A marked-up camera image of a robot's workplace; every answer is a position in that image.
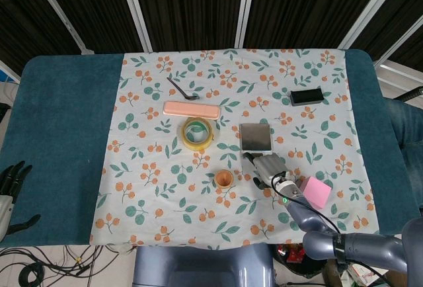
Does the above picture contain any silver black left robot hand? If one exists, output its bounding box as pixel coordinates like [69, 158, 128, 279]
[0, 160, 42, 245]

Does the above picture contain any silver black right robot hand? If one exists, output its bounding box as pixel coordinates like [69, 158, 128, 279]
[243, 152, 288, 191]

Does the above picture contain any pink foam block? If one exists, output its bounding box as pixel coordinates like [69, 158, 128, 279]
[301, 177, 332, 210]

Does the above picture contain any black rectangular box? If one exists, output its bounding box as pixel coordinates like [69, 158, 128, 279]
[289, 89, 325, 107]

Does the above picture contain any yellow clear tape roll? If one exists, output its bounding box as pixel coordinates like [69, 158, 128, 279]
[182, 116, 214, 151]

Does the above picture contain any red snack package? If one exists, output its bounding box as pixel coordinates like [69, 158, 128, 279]
[277, 243, 307, 263]

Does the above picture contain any pink oblong case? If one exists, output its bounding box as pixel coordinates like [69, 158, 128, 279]
[164, 101, 221, 121]

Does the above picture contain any teal table cover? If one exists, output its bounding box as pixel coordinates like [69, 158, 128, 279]
[0, 48, 423, 248]

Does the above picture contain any floral printed tablecloth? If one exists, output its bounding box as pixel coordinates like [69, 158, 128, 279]
[89, 48, 379, 247]

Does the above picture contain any dark metal spoon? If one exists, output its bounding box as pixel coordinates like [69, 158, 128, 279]
[167, 76, 200, 101]

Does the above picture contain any grey blue robot torso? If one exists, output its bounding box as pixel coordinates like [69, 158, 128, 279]
[134, 242, 276, 287]

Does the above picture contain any white printed cardboard box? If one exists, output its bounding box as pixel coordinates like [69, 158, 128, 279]
[343, 263, 376, 287]

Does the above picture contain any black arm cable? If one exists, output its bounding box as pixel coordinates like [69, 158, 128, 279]
[270, 171, 394, 281]

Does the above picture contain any black floor cable bundle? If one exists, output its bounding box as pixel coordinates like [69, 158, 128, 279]
[0, 245, 133, 287]

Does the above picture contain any black flexible hose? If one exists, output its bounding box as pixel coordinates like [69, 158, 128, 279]
[395, 87, 423, 103]

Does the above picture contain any white partition frame post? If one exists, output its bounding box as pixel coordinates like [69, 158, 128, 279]
[375, 34, 423, 69]
[235, 0, 258, 49]
[342, 0, 412, 50]
[32, 0, 93, 54]
[116, 0, 153, 52]

